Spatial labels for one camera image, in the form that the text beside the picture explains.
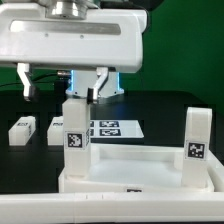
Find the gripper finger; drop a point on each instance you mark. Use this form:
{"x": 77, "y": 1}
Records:
{"x": 24, "y": 72}

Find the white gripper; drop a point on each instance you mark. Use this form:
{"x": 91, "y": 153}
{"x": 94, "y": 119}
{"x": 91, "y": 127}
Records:
{"x": 106, "y": 38}

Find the white desk top tray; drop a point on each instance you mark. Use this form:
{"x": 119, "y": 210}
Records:
{"x": 135, "y": 168}

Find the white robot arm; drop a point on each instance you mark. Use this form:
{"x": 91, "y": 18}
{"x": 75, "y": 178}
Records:
{"x": 83, "y": 79}

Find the fiducial marker sheet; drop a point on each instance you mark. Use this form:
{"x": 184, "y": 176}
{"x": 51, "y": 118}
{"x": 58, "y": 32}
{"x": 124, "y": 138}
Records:
{"x": 115, "y": 129}

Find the white front rail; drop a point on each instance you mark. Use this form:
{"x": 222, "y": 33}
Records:
{"x": 74, "y": 208}

